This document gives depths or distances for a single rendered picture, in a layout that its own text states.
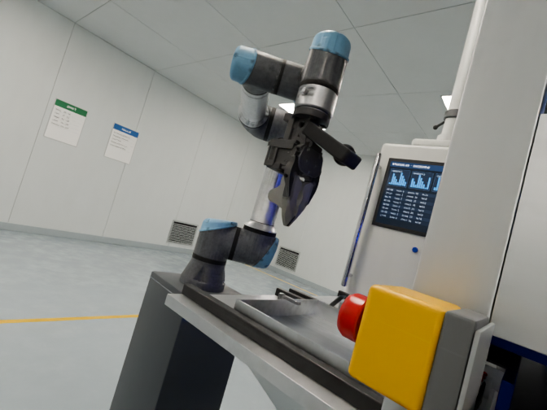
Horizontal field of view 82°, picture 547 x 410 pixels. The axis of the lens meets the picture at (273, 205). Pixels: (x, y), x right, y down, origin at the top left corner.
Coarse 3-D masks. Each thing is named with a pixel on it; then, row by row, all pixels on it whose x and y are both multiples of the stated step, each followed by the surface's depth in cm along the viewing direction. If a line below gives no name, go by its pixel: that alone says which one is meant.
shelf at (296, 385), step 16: (176, 304) 55; (192, 304) 55; (336, 304) 92; (192, 320) 52; (208, 320) 50; (208, 336) 48; (224, 336) 46; (240, 336) 47; (240, 352) 44; (256, 352) 43; (256, 368) 42; (272, 368) 40; (288, 368) 41; (288, 384) 38; (304, 384) 38; (320, 384) 39; (304, 400) 37; (320, 400) 35; (336, 400) 36
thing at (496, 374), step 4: (340, 304) 77; (488, 364) 72; (492, 364) 73; (484, 368) 58; (488, 368) 57; (492, 368) 57; (496, 368) 71; (488, 372) 57; (492, 372) 57; (496, 372) 57; (500, 372) 56; (504, 372) 56; (492, 376) 57; (496, 376) 56; (500, 376) 56; (492, 380) 57; (496, 380) 56; (500, 380) 56; (492, 384) 56; (496, 384) 56; (500, 384) 56; (492, 388) 56; (496, 388) 56
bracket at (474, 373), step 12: (492, 324) 25; (480, 336) 20; (480, 348) 21; (468, 360) 19; (480, 360) 22; (468, 372) 19; (480, 372) 24; (468, 384) 19; (468, 396) 20; (468, 408) 22
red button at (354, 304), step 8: (352, 296) 28; (360, 296) 27; (344, 304) 27; (352, 304) 27; (360, 304) 27; (344, 312) 27; (352, 312) 26; (360, 312) 26; (344, 320) 26; (352, 320) 26; (360, 320) 26; (344, 328) 27; (352, 328) 26; (344, 336) 27; (352, 336) 26
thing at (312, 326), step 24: (240, 312) 52; (264, 312) 59; (288, 312) 65; (312, 312) 71; (336, 312) 69; (288, 336) 45; (312, 336) 56; (336, 336) 60; (336, 360) 40; (480, 408) 45
